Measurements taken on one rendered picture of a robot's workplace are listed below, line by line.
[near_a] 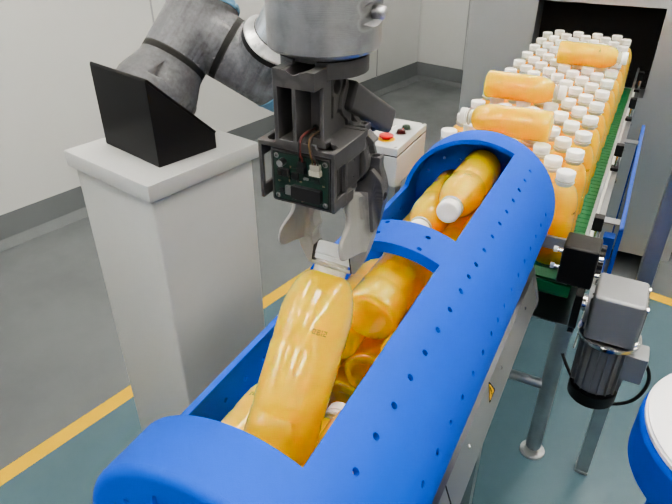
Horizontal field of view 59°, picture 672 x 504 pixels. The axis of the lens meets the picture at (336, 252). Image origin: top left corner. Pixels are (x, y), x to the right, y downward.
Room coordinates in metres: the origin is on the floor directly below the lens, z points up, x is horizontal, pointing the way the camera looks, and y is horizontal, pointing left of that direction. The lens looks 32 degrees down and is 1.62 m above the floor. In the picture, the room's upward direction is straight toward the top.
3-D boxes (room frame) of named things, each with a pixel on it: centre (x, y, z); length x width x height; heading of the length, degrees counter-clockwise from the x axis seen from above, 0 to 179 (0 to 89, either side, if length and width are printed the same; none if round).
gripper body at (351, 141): (0.48, 0.01, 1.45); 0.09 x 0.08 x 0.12; 153
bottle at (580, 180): (1.26, -0.54, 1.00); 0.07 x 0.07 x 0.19
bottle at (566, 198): (1.14, -0.48, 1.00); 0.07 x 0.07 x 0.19
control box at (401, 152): (1.41, -0.15, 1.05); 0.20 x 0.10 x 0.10; 153
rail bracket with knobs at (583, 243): (1.04, -0.51, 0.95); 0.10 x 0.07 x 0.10; 63
